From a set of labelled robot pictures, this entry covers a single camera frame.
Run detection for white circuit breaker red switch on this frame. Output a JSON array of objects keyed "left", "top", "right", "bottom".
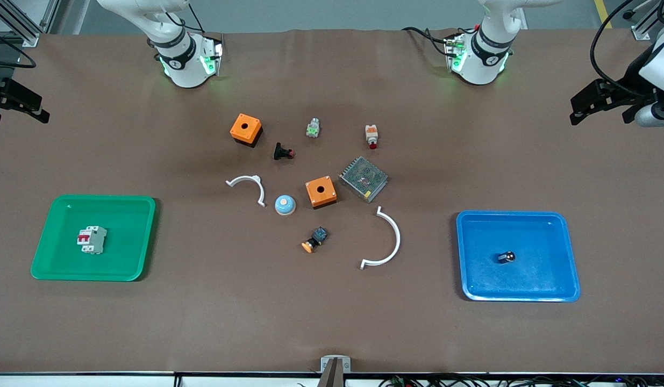
[{"left": 77, "top": 225, "right": 108, "bottom": 255}]

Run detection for blue plastic tray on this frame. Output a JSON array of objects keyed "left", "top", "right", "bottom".
[{"left": 456, "top": 211, "right": 581, "bottom": 302}]

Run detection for green plastic tray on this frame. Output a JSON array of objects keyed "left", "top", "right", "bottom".
[{"left": 31, "top": 195, "right": 156, "bottom": 282}]

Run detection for orange button box black base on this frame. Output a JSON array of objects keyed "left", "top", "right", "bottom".
[{"left": 230, "top": 113, "right": 263, "bottom": 148}]

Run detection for small white curved clamp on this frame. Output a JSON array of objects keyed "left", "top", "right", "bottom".
[{"left": 226, "top": 175, "right": 267, "bottom": 207}]

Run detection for large white curved clamp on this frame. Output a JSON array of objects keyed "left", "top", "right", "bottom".
[{"left": 360, "top": 206, "right": 402, "bottom": 270}]

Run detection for metal mesh power supply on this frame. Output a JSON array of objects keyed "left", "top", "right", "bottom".
[{"left": 339, "top": 156, "right": 389, "bottom": 203}]

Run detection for all orange button box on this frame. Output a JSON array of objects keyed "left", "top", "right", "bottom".
[{"left": 305, "top": 176, "right": 338, "bottom": 210}]

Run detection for orange cap button blue body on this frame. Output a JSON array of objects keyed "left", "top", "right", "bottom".
[{"left": 302, "top": 227, "right": 329, "bottom": 254}]

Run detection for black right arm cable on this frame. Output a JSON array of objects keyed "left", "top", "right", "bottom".
[{"left": 0, "top": 30, "right": 37, "bottom": 69}]

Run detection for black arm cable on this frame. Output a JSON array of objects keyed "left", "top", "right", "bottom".
[
  {"left": 589, "top": 0, "right": 656, "bottom": 98},
  {"left": 0, "top": 30, "right": 37, "bottom": 69}
]

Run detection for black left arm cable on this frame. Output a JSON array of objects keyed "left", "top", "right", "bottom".
[{"left": 589, "top": 0, "right": 656, "bottom": 98}]

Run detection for aluminium frame profile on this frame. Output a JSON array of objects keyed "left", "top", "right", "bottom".
[
  {"left": 0, "top": 0, "right": 61, "bottom": 48},
  {"left": 625, "top": 0, "right": 664, "bottom": 41}
]

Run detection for black right base cable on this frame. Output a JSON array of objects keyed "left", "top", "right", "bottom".
[{"left": 165, "top": 0, "right": 225, "bottom": 54}]

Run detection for black base cable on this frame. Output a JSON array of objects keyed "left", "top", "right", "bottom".
[
  {"left": 165, "top": 0, "right": 225, "bottom": 54},
  {"left": 402, "top": 25, "right": 457, "bottom": 57}
]

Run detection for black left base cable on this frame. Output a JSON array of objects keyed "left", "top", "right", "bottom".
[{"left": 402, "top": 25, "right": 457, "bottom": 57}]

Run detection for grey metal table bracket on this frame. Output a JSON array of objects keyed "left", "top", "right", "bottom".
[{"left": 320, "top": 355, "right": 352, "bottom": 387}]

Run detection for brown stand post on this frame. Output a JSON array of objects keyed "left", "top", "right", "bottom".
[{"left": 317, "top": 359, "right": 346, "bottom": 387}]

